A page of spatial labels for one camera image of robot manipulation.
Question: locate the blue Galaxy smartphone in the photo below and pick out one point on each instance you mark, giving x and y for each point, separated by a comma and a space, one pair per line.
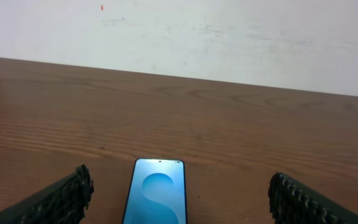
157, 193

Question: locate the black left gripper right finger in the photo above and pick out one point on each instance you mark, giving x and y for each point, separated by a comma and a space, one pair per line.
292, 202

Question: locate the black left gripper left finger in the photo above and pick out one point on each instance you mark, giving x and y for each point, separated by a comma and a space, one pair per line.
65, 201

